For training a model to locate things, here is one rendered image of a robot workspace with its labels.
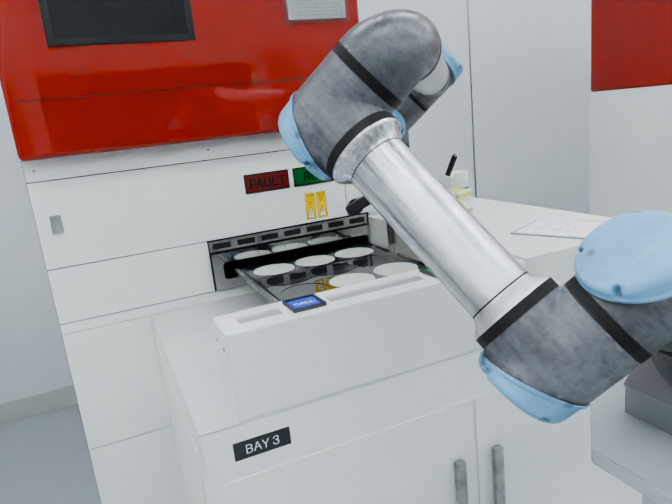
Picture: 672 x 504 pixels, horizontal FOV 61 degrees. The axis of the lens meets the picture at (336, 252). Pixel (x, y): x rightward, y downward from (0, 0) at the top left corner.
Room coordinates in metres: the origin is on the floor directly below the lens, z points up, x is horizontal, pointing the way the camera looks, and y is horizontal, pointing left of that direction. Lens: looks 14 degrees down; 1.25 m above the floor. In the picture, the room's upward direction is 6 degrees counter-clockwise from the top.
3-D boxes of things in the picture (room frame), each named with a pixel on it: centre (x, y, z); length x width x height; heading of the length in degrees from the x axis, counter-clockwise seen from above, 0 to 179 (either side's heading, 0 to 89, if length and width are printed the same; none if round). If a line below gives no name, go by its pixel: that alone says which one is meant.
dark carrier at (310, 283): (1.27, 0.01, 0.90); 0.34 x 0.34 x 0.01; 23
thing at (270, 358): (0.91, -0.07, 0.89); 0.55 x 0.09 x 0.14; 113
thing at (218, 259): (1.46, 0.11, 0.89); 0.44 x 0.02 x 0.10; 113
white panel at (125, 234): (1.40, 0.28, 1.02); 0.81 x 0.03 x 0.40; 113
